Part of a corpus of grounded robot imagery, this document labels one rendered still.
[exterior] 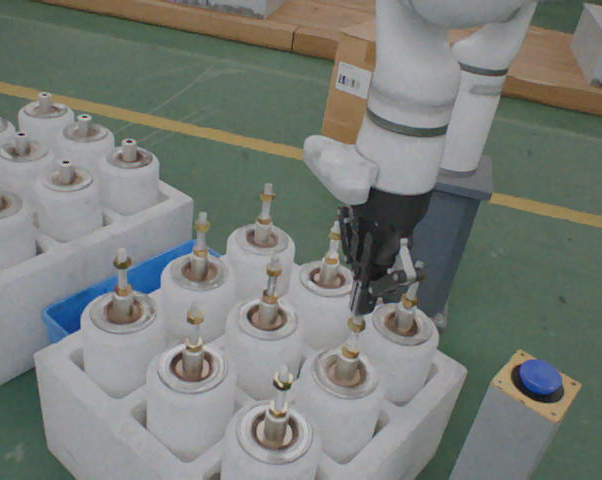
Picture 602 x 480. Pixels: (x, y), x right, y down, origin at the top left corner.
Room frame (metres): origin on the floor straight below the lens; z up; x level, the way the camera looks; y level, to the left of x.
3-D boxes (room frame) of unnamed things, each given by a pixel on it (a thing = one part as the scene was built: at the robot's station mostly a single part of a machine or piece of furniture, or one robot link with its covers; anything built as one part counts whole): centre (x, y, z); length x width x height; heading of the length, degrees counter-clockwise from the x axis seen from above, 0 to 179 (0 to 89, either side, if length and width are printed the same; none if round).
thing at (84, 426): (0.57, 0.02, 0.09); 0.39 x 0.39 x 0.18; 55
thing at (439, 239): (0.98, -0.23, 0.15); 0.15 x 0.15 x 0.30; 82
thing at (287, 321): (0.57, 0.02, 0.25); 0.08 x 0.08 x 0.01
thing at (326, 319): (0.67, -0.05, 0.16); 0.10 x 0.10 x 0.18
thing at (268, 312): (0.57, 0.02, 0.26); 0.02 x 0.02 x 0.03
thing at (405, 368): (0.60, -0.14, 0.16); 0.10 x 0.10 x 0.18
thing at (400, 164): (0.50, -0.06, 0.53); 0.11 x 0.09 x 0.06; 118
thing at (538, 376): (0.47, -0.26, 0.32); 0.04 x 0.04 x 0.02
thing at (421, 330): (0.60, -0.14, 0.25); 0.08 x 0.08 x 0.01
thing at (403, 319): (0.60, -0.14, 0.26); 0.02 x 0.02 x 0.03
